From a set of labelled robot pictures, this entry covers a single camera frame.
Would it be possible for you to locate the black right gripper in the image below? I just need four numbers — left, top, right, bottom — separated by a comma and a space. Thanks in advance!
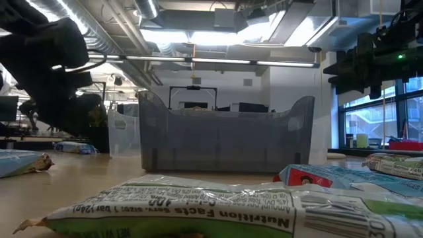
323, 32, 423, 99

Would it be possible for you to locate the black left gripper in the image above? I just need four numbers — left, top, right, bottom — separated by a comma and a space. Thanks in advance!
19, 67, 109, 138

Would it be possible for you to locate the light blue granola bar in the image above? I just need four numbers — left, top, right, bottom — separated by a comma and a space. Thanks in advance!
52, 141, 98, 155
0, 149, 54, 179

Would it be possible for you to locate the green red granola bar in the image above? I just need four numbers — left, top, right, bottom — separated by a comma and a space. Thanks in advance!
362, 152, 423, 181

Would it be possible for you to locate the blue red granola bar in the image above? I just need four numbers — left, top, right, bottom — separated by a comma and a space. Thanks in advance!
272, 164, 423, 199

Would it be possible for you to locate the green white nutrition-label granola bar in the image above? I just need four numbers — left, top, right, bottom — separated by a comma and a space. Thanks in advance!
13, 174, 423, 238

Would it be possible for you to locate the clear plastic bin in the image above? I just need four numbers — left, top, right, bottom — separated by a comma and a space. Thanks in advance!
107, 108, 141, 158

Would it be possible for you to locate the pale yellow cup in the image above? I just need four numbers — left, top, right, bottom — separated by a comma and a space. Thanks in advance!
356, 133, 369, 149

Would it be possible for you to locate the black monitor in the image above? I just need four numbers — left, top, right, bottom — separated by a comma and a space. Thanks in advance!
0, 95, 19, 122

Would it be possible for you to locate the red box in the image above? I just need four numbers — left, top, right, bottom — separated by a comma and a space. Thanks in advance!
388, 139, 423, 152

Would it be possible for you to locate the long ceiling light strip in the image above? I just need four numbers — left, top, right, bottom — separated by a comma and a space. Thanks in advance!
88, 54, 320, 69

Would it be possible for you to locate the grey translucent plastic bin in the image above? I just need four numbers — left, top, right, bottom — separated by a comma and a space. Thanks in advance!
137, 90, 315, 173

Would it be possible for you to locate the yellow hanging cord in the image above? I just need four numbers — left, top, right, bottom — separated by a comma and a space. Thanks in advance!
379, 0, 388, 147

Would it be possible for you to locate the black window frame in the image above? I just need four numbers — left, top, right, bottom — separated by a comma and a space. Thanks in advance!
338, 77, 423, 150

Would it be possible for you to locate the black table frame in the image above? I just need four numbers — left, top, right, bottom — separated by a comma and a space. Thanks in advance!
328, 147, 423, 158

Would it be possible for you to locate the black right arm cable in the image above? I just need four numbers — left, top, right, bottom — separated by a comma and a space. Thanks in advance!
389, 8, 414, 28

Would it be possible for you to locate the black background station frame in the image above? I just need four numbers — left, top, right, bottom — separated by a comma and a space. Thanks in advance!
168, 85, 218, 110

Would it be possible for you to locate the silver ceiling duct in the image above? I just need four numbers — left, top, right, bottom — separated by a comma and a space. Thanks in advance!
133, 0, 160, 20

